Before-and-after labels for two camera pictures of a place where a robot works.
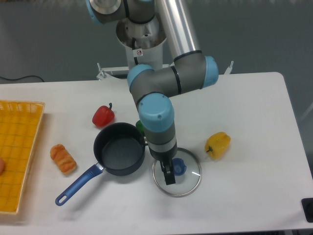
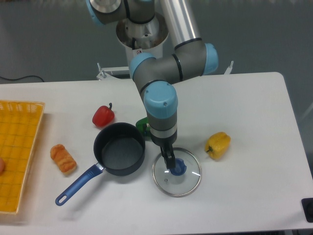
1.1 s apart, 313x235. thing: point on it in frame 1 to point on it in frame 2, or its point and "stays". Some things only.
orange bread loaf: [64, 160] stays
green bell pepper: [140, 126] stays
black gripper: [166, 157] to [166, 146]
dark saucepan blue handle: [119, 150] stays
